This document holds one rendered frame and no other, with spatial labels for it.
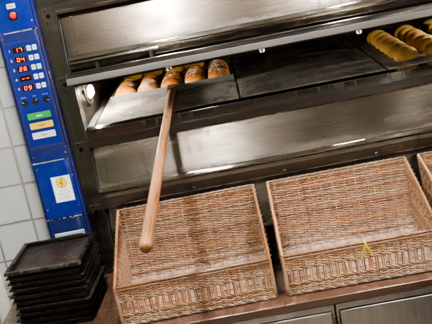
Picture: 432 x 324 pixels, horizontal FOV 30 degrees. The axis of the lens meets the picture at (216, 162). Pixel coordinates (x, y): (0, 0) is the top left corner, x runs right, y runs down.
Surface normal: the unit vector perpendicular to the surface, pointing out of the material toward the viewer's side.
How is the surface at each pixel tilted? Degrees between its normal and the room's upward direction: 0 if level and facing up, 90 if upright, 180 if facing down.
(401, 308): 91
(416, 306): 91
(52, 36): 90
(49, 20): 90
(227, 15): 70
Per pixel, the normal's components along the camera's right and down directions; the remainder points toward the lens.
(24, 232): 0.02, 0.28
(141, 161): -0.04, -0.06
